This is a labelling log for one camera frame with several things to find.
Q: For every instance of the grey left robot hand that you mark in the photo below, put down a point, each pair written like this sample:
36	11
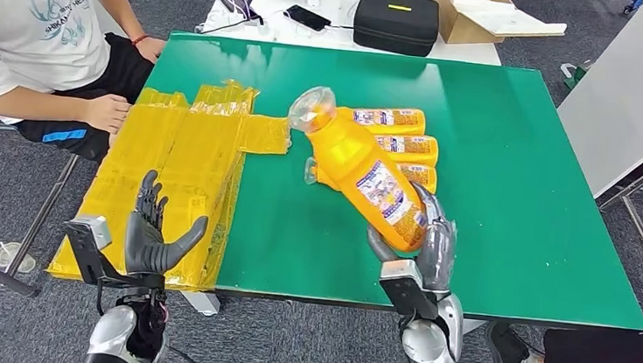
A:
144	246

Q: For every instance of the clear plastic cup lid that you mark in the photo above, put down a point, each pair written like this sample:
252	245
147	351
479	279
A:
0	260

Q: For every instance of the open cardboard box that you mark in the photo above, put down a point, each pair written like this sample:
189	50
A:
460	29

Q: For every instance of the black smartphone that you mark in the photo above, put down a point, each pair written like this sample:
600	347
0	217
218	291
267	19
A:
306	18

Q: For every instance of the blue caster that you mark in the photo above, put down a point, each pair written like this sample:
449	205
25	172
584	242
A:
633	5

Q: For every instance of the black zip case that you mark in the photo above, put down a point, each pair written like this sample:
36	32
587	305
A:
396	27

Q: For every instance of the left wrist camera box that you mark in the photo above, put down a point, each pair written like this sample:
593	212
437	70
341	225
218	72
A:
90	235

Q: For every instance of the white sheet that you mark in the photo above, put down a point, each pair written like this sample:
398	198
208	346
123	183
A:
504	19

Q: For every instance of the green table board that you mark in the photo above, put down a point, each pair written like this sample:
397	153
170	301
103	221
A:
503	161

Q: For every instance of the white table foot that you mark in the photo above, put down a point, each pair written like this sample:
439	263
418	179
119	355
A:
475	324
203	303

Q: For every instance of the green floor object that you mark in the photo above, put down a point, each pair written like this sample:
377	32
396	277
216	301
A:
575	77

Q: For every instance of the white desk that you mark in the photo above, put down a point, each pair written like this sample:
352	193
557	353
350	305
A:
632	91

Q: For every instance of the metal stool frame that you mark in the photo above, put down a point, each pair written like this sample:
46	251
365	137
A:
46	208

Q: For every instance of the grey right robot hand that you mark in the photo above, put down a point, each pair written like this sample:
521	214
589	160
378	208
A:
440	254

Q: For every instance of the white table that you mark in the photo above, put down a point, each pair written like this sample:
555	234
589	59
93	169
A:
472	54

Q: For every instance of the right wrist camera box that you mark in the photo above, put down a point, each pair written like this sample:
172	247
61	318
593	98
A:
408	292

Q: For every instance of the orange detergent bottle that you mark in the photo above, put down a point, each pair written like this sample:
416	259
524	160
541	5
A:
346	159
402	120
417	148
423	177

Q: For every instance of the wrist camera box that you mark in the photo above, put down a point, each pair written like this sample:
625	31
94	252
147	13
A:
408	292
90	235

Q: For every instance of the yellow taped cardboard mat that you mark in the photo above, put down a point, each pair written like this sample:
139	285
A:
183	162

